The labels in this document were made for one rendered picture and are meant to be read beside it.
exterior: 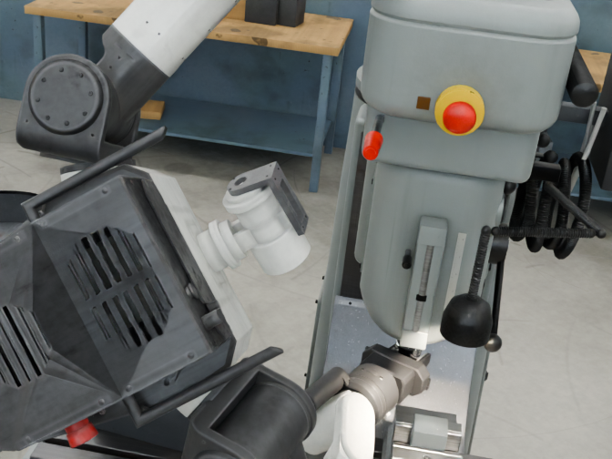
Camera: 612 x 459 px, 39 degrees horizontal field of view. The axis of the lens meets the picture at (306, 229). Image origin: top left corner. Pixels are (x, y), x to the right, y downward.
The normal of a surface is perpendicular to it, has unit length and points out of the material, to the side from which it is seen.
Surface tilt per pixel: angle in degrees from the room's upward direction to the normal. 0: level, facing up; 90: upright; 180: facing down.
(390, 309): 92
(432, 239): 90
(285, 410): 29
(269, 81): 90
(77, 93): 65
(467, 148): 90
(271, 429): 37
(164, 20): 69
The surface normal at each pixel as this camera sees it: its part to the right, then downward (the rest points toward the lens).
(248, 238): 0.17, 0.45
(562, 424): 0.10, -0.89
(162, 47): 0.41, 0.44
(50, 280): -0.30, 0.14
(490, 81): -0.16, 0.43
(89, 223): -0.07, 0.04
